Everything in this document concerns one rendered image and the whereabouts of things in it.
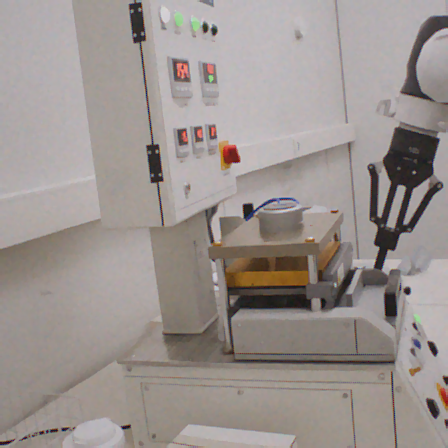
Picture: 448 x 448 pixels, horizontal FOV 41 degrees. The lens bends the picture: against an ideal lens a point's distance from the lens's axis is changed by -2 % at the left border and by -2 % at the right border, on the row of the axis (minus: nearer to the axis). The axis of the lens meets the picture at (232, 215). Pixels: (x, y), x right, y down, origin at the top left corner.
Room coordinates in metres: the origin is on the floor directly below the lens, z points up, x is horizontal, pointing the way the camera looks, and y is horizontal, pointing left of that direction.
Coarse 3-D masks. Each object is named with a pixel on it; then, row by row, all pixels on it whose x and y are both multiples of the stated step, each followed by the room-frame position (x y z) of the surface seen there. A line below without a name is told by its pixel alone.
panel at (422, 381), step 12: (408, 312) 1.09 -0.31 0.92; (408, 324) 1.04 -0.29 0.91; (408, 336) 0.99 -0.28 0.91; (408, 360) 0.91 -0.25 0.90; (432, 360) 1.05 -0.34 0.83; (408, 372) 0.87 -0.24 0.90; (420, 372) 0.93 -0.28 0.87; (432, 372) 1.00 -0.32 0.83; (444, 372) 1.09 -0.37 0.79; (420, 384) 0.89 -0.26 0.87; (432, 384) 0.96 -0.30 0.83; (444, 384) 1.04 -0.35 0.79; (420, 396) 0.86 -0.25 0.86; (432, 396) 0.92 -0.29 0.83; (444, 408) 0.94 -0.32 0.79; (432, 420) 0.84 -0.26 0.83; (444, 420) 0.90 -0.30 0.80; (444, 432) 0.86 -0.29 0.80; (444, 444) 0.84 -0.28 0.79
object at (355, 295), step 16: (352, 288) 0.98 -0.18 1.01; (368, 288) 1.10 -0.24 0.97; (384, 288) 1.08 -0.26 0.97; (336, 304) 1.03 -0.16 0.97; (352, 304) 0.95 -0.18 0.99; (368, 304) 1.00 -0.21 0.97; (384, 304) 0.99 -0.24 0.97; (400, 304) 1.01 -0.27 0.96; (384, 320) 0.92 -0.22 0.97; (400, 320) 0.98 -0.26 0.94
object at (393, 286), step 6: (390, 270) 1.07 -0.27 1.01; (396, 270) 1.05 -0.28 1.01; (390, 276) 1.02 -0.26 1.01; (396, 276) 1.02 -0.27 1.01; (390, 282) 0.99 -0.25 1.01; (396, 282) 0.99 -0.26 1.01; (390, 288) 0.95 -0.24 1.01; (396, 288) 0.96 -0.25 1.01; (384, 294) 0.94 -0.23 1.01; (390, 294) 0.93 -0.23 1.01; (396, 294) 0.94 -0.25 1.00; (384, 300) 0.94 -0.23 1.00; (390, 300) 0.93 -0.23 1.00; (396, 300) 0.93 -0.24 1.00; (390, 306) 0.93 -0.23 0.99; (396, 306) 0.93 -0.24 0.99; (390, 312) 0.93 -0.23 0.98; (396, 312) 0.93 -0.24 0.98
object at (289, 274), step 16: (288, 256) 1.04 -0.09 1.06; (304, 256) 1.04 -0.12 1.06; (320, 256) 1.03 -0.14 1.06; (240, 272) 0.98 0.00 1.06; (256, 272) 0.97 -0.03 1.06; (272, 272) 0.96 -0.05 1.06; (288, 272) 0.95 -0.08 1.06; (304, 272) 0.95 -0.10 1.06; (320, 272) 0.94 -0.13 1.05; (240, 288) 0.98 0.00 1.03; (256, 288) 0.98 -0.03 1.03; (272, 288) 0.97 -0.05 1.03; (288, 288) 0.96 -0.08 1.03; (304, 288) 0.95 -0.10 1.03
